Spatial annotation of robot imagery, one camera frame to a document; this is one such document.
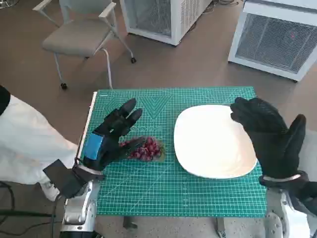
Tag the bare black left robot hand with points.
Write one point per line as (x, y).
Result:
(109, 129)

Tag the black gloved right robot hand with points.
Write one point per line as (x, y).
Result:
(270, 129)

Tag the red toy grape bunch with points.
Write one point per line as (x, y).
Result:
(149, 148)

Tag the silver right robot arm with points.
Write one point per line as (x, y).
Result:
(280, 210)

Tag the white square plate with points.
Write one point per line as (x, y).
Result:
(210, 143)

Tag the person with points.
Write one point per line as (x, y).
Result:
(29, 138)

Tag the white mesh cabinet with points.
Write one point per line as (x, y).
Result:
(272, 44)
(173, 22)

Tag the green cutting mat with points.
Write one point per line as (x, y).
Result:
(173, 196)

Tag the grey chair with castors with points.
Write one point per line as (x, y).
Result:
(74, 37)

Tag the black flat floor bar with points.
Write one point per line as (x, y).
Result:
(24, 213)

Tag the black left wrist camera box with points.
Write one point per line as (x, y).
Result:
(62, 178)

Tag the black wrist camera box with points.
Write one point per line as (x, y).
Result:
(62, 178)
(307, 196)

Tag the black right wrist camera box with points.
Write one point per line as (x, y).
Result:
(307, 196)

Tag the grey metal table bracket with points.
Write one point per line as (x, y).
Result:
(128, 223)
(220, 228)

